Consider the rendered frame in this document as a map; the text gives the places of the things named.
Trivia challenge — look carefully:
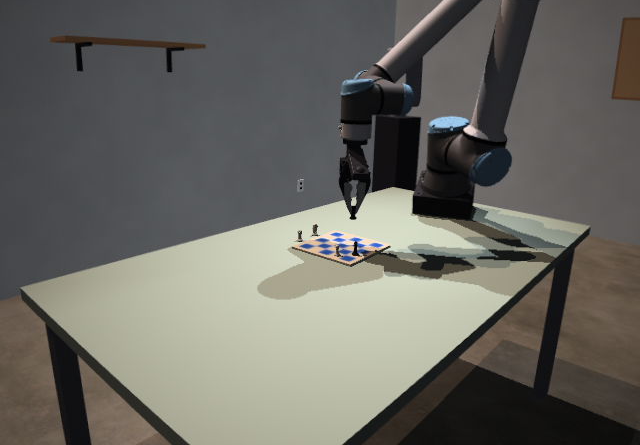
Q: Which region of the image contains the blue and cream chessboard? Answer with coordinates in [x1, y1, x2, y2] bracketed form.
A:
[292, 230, 391, 266]

